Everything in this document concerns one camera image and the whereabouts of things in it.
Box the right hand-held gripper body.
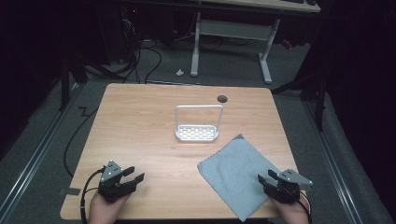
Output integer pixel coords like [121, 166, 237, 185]
[263, 168, 314, 205]

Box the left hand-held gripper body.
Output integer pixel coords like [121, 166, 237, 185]
[97, 160, 138, 203]

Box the grey cloth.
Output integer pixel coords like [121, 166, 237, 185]
[196, 133, 283, 222]

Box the white rack with handle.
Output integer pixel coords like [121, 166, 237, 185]
[175, 105, 225, 143]

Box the person's right hand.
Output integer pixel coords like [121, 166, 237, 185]
[270, 193, 311, 224]

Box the person's left hand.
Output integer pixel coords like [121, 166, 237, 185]
[88, 192, 131, 224]

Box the grey tape strip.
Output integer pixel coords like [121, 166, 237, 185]
[58, 187, 82, 197]

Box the black metal stand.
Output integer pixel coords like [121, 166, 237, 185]
[58, 55, 89, 112]
[270, 46, 329, 133]

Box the dark computer tower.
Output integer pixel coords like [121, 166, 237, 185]
[119, 5, 142, 63]

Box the white-legged desk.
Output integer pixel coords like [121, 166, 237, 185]
[189, 0, 321, 85]

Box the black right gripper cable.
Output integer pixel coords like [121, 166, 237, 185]
[295, 191, 313, 224]

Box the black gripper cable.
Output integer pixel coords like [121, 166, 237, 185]
[295, 191, 313, 224]
[79, 167, 107, 224]

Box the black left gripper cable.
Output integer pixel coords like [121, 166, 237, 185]
[79, 167, 107, 224]

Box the metal floor rail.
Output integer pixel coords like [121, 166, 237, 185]
[0, 83, 82, 217]
[303, 100, 364, 224]

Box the long black floor cable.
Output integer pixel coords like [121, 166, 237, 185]
[63, 106, 100, 179]

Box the bundle of black floor cables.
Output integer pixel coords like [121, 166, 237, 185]
[83, 38, 163, 85]

